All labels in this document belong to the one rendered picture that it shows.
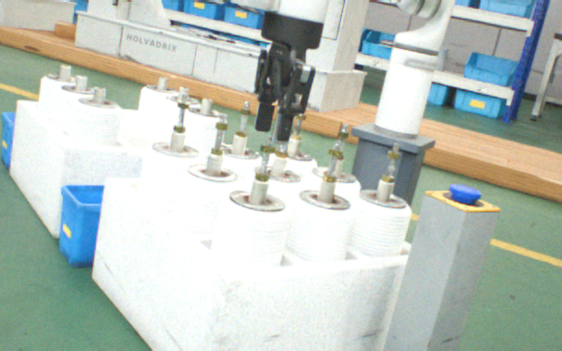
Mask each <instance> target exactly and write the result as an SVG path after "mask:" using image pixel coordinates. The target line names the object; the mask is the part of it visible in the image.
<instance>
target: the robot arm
mask: <svg viewBox="0 0 562 351"><path fill-rule="evenodd" d="M396 2H398V6H399V8H400V9H401V10H402V11H403V12H405V13H407V14H410V15H414V16H418V17H424V18H428V21H427V23H426V25H425V26H424V27H423V28H421V29H419V30H415V31H411V32H401V33H398V34H397V36H395V37H396V38H394V42H393V47H392V51H391V55H390V59H389V63H388V68H387V72H386V78H385V82H384V86H383V91H382V96H381V99H380V103H379V107H378V112H377V115H376V119H375V123H374V127H373V129H374V131H376V132H378V133H381V134H384V135H387V136H391V137H399V138H404V139H417V137H418V134H419V129H420V125H421V121H422V119H423V115H424V111H425V104H426V101H427V97H428V93H429V89H430V85H431V81H432V77H433V74H434V69H435V67H436V62H437V58H438V57H437V55H438V51H440V49H441V46H442V44H443V40H444V37H445V33H446V31H447V27H448V24H449V21H450V18H451V12H452V9H453V6H454V3H455V0H396ZM231 3H233V4H237V5H242V6H246V7H252V8H258V9H262V10H264V11H265V12H264V17H263V22H262V28H261V33H260V35H261V37H262V38H263V39H265V40H268V41H272V44H271V48H270V50H264V49H261V50H260V51H259V56H258V62H257V69H256V76H255V87H254V93H255V94H257V100H258V101H259V102H258V106H257V112H256V116H255V125H254V128H255V130H257V132H264V133H267V132H270V129H271V126H272V121H273V116H274V111H275V106H276V105H274V104H273V103H276V101H277V100H278V114H277V115H276V120H275V124H274V129H273V135H272V139H271V141H272V142H273V143H274V144H276V145H283V146H286V145H288V143H290V140H291V135H292V130H293V125H294V117H295V116H297V115H298V114H304V113H305V111H306V106H307V101H308V97H310V93H311V88H312V85H313V82H314V78H315V74H316V66H312V65H307V64H306V53H307V50H308V49H311V50H317V49H318V48H319V47H320V40H321V36H322V31H323V27H324V21H325V17H326V13H327V8H328V4H329V0H231ZM268 77H269V79H268ZM284 97H285V101H284ZM300 97H301V100H300V104H299V98H300Z"/></svg>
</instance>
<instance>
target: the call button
mask: <svg viewBox="0 0 562 351"><path fill-rule="evenodd" d="M449 192H451V197H452V198H453V199H455V200H456V201H460V202H466V203H476V200H479V199H480V195H481V194H480V191H479V190H477V189H475V188H471V187H468V186H465V185H460V184H452V185H450V189H449Z"/></svg>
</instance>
